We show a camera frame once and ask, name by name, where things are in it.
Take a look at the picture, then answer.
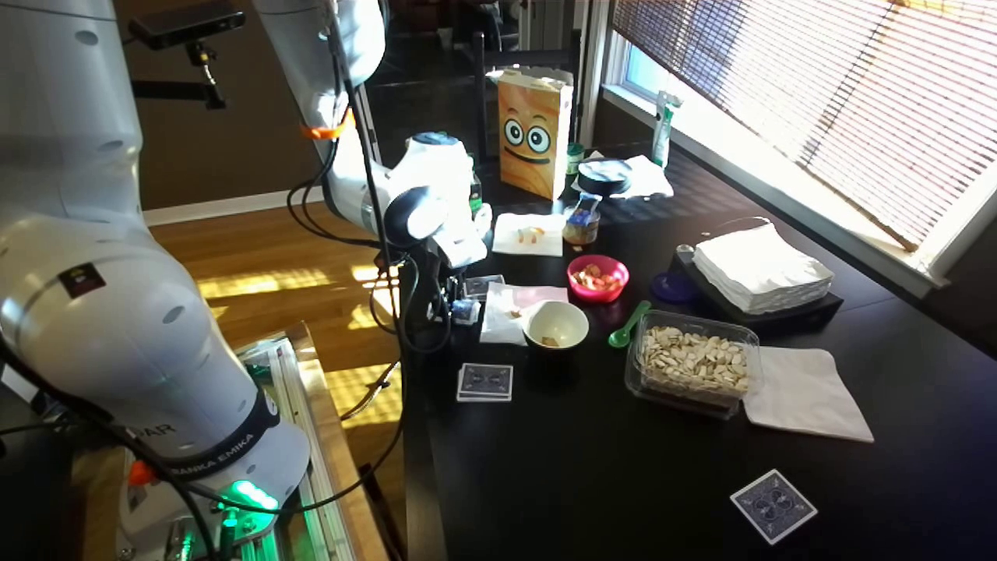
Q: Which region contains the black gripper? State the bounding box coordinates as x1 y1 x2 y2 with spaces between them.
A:
419 247 476 334

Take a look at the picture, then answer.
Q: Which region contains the large white paper napkin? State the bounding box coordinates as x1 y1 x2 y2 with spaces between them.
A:
476 283 572 350

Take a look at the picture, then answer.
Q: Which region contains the cream ceramic bowl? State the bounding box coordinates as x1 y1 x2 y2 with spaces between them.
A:
518 301 591 352

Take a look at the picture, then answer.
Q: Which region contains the pink plastic bowl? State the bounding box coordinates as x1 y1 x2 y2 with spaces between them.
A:
563 252 632 307

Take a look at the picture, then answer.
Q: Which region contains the wooden robot mounting board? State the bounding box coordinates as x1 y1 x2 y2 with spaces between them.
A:
231 317 392 561

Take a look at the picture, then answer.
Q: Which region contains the green plastic spoon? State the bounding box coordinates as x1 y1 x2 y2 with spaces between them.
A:
603 297 653 352

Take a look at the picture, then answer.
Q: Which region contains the cardboard box with cartoon face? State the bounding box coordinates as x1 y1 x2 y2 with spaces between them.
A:
485 66 576 205

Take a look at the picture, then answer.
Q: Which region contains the black round container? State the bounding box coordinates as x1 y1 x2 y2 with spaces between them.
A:
576 155 632 196

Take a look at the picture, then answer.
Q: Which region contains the dark blue round lid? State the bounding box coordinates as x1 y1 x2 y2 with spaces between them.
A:
651 266 700 308

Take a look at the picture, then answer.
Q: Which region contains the white cloth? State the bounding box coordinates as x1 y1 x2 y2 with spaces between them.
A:
620 154 680 204

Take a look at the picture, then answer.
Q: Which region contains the clear container of nuts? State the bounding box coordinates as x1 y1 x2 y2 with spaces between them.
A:
620 308 761 421

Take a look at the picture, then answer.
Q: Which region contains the clear spray bottle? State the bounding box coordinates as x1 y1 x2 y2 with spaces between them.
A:
647 90 687 170

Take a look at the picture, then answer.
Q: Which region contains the white napkin stack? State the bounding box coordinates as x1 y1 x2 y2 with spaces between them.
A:
688 218 838 317

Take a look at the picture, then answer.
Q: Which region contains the black tray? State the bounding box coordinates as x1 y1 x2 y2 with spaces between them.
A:
672 244 848 338

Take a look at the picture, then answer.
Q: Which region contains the window blind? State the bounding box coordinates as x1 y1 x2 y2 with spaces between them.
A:
607 0 997 252

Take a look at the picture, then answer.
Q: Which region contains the black camera on mount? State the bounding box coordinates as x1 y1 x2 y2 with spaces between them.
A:
128 4 250 113

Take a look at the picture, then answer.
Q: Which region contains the white window frame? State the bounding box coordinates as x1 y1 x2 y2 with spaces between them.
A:
572 0 997 307

